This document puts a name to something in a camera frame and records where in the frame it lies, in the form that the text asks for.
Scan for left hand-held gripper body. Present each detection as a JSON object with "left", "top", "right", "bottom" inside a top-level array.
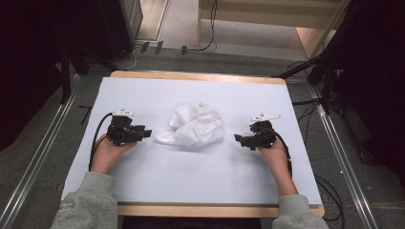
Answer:
[{"left": 106, "top": 109, "right": 141, "bottom": 147}]

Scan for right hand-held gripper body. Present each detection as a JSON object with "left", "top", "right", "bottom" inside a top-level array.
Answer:
[{"left": 246, "top": 113, "right": 284, "bottom": 151}]

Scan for white mesh laundry bag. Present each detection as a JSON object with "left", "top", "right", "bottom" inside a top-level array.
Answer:
[{"left": 152, "top": 100, "right": 225, "bottom": 148}]

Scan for person's right hand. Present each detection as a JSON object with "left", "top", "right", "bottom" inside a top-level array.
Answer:
[{"left": 257, "top": 137, "right": 292, "bottom": 179}]

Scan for person's left hand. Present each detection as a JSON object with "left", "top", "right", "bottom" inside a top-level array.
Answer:
[{"left": 90, "top": 133, "right": 139, "bottom": 176}]

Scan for white table mat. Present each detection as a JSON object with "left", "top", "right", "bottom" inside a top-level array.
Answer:
[{"left": 60, "top": 76, "right": 323, "bottom": 206}]

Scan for black metal stand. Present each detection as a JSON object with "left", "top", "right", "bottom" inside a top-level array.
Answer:
[
  {"left": 59, "top": 42, "right": 117, "bottom": 105},
  {"left": 270, "top": 0, "right": 361, "bottom": 115}
]

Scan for wooden table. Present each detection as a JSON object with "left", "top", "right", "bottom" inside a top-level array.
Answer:
[{"left": 60, "top": 70, "right": 326, "bottom": 219}]

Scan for black cabinet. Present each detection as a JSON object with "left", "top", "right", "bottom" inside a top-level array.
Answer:
[{"left": 96, "top": 0, "right": 144, "bottom": 62}]

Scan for light wooden shelf unit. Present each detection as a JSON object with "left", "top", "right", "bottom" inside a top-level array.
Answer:
[{"left": 196, "top": 0, "right": 352, "bottom": 60}]

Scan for right hand-held gripper black cable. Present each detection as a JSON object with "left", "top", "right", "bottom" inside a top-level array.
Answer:
[{"left": 259, "top": 125, "right": 293, "bottom": 177}]

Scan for hand-held gripper black cable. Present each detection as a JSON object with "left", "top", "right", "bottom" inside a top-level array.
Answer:
[
  {"left": 259, "top": 125, "right": 293, "bottom": 177},
  {"left": 88, "top": 112, "right": 115, "bottom": 172}
]

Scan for left hand-held gripper black cable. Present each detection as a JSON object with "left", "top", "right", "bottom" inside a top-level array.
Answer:
[{"left": 88, "top": 112, "right": 115, "bottom": 172}]

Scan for black floor cables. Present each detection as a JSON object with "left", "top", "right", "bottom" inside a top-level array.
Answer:
[{"left": 290, "top": 96, "right": 323, "bottom": 146}]

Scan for white floor cable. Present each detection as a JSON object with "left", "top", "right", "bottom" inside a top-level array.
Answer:
[{"left": 116, "top": 43, "right": 143, "bottom": 71}]

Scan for metal floor rail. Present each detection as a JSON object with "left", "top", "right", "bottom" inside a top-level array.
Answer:
[
  {"left": 0, "top": 73, "right": 81, "bottom": 229},
  {"left": 309, "top": 85, "right": 380, "bottom": 229}
]

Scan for looped black floor cable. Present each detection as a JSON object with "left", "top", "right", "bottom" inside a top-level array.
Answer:
[{"left": 313, "top": 173, "right": 347, "bottom": 222}]

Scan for hanging black cable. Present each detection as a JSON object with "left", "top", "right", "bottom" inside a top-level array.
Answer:
[{"left": 186, "top": 0, "right": 220, "bottom": 52}]

